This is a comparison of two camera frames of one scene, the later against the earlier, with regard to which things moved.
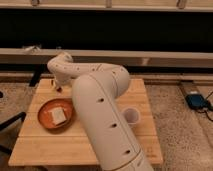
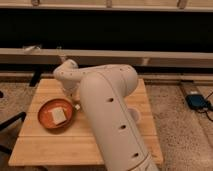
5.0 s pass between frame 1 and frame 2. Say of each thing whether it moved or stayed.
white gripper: moved
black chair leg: stayed
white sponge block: stayed
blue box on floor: stayed
